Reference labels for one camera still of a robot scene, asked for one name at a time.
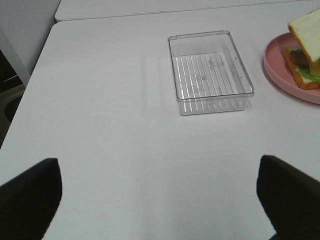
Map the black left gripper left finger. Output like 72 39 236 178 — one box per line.
0 158 62 240

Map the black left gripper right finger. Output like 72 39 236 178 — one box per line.
256 155 320 240

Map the green lettuce leaf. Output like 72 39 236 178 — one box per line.
284 48 320 83

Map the long bacon strip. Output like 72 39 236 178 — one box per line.
289 49 309 68

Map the pink round plate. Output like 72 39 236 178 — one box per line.
263 32 320 105

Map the clear left plastic tray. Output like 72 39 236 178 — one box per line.
168 30 255 116

